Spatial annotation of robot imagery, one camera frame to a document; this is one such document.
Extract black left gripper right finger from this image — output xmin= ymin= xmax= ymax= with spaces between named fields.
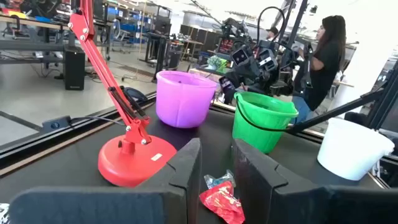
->
xmin=231 ymin=139 xmax=398 ymax=224

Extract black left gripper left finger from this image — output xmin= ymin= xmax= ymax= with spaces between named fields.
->
xmin=9 ymin=138 xmax=203 ymax=224

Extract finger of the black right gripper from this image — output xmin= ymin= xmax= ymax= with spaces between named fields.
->
xmin=218 ymin=75 xmax=238 ymax=105

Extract clear ring pop packet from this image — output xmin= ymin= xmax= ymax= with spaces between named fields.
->
xmin=203 ymin=169 xmax=236 ymax=190

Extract red Skittles candy packet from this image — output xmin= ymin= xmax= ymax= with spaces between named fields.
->
xmin=198 ymin=180 xmax=246 ymax=224

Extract green basket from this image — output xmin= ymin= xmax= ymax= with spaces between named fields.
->
xmin=206 ymin=55 xmax=229 ymax=72

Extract green plastic bucket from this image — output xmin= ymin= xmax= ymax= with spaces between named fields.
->
xmin=232 ymin=91 xmax=299 ymax=155

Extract purple plastic bucket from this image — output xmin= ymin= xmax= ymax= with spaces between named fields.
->
xmin=155 ymin=70 xmax=218 ymax=129

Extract person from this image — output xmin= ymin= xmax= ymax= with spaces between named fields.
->
xmin=291 ymin=14 xmax=348 ymax=125
xmin=266 ymin=26 xmax=280 ymax=42

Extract black table mat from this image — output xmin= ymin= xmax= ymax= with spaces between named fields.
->
xmin=0 ymin=102 xmax=389 ymax=224

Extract red desk lamp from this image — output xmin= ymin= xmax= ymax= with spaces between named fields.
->
xmin=67 ymin=0 xmax=178 ymax=187

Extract dark storage cabinets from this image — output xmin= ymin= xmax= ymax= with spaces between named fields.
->
xmin=179 ymin=24 xmax=222 ymax=53

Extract white plastic bucket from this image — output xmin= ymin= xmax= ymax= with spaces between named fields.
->
xmin=317 ymin=117 xmax=396 ymax=181

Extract black desk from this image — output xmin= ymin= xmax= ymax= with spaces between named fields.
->
xmin=143 ymin=30 xmax=187 ymax=73

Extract shelving with blue bins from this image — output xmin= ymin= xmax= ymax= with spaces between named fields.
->
xmin=105 ymin=1 xmax=156 ymax=44

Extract office chair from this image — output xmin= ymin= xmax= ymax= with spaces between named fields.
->
xmin=111 ymin=18 xmax=133 ymax=54

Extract black computer tower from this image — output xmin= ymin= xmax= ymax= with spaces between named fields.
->
xmin=63 ymin=45 xmax=86 ymax=91

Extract wooden workbench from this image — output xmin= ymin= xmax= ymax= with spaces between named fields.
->
xmin=0 ymin=12 xmax=113 ymax=68

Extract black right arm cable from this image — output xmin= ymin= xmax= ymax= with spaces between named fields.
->
xmin=256 ymin=6 xmax=285 ymax=44

